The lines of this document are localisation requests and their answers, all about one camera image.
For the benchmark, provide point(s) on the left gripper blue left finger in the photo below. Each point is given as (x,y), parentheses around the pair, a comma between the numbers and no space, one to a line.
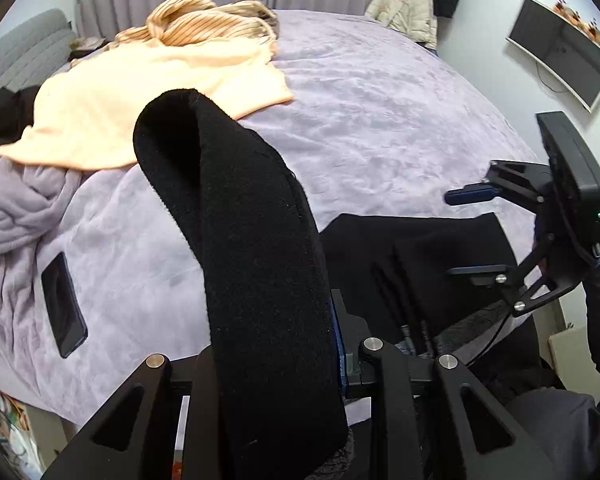
(200,454)

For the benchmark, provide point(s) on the colourful patterned bag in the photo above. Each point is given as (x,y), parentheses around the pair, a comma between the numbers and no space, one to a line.
(17,443)

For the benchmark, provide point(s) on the lavender fleece bed blanket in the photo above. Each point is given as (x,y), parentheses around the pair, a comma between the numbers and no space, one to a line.
(378,127)

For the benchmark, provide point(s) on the peach cloth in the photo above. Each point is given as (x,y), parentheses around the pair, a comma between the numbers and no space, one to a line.
(84,118)

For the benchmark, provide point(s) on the black smartphone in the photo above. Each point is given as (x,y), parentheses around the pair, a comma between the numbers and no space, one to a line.
(66,319)

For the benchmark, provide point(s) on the tan striped garment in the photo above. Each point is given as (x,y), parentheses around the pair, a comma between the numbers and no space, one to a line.
(175,27)

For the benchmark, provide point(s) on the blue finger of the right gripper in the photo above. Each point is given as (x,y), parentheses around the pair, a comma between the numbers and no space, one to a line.
(495,274)
(471,194)

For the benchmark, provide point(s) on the grey headboard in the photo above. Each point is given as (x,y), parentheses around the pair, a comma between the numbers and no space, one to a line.
(35,50)

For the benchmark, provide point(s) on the beige puffer jacket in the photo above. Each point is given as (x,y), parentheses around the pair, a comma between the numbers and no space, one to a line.
(412,18)

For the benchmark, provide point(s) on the black pants grey waistband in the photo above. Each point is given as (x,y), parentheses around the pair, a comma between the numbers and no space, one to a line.
(281,413)

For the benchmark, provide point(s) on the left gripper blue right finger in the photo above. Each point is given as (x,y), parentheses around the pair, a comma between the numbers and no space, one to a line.
(372,368)

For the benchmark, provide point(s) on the wall mounted television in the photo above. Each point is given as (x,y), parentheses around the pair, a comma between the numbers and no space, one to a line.
(561,48)

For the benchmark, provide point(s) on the black clothes pile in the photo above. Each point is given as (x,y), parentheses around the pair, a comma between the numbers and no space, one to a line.
(16,112)

